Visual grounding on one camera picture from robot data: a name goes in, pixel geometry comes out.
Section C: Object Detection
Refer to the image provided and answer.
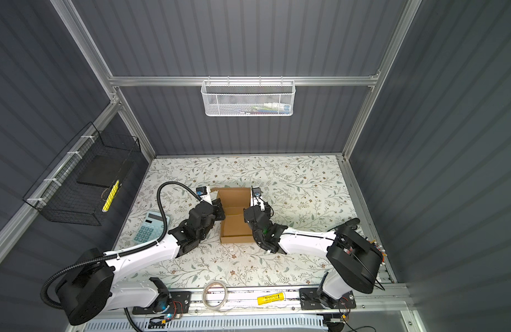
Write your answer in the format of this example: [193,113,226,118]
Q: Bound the markers in white basket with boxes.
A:
[238,102,293,116]

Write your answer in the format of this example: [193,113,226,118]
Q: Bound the yellow striped marker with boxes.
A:
[101,180,120,213]

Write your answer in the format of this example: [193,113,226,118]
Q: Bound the teal calculator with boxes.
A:
[133,210,164,245]

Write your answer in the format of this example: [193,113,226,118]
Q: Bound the white wire mesh basket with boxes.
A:
[201,80,296,117]

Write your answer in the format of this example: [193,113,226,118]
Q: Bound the white vented strip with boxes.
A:
[82,315,329,332]

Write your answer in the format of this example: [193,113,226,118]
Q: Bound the black wire basket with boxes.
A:
[23,123,142,226]

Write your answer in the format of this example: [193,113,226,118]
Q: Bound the black corrugated cable conduit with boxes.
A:
[39,181,202,332]

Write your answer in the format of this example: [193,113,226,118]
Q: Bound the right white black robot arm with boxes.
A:
[244,206,383,308]

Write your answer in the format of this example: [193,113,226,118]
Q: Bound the black flat pad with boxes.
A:
[77,156,134,188]

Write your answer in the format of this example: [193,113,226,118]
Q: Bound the coloured pencils bundle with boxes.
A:
[370,239,387,265]

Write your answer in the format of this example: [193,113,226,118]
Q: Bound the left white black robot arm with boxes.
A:
[56,199,225,326]

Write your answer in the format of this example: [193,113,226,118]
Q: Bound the yellow label tag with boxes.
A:
[257,292,285,306]

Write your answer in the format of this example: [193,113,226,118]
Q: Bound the brown cardboard box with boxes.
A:
[211,188,255,244]

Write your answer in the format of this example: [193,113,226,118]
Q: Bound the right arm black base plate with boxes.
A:
[299,287,356,310]

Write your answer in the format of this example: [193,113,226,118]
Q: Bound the floral table mat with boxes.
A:
[115,156,356,289]

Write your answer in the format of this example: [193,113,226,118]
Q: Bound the clear tape roll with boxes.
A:
[201,280,229,311]

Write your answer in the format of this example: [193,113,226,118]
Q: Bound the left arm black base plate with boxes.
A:
[132,291,191,317]

